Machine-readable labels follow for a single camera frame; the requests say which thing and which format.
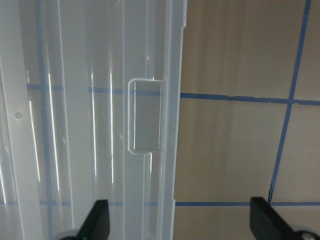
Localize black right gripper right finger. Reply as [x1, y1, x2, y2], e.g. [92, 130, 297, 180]
[250, 197, 300, 240]

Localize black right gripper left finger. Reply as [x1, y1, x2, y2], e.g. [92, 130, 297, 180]
[76, 199, 110, 240]

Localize clear plastic storage box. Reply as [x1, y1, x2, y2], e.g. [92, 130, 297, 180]
[0, 0, 188, 240]

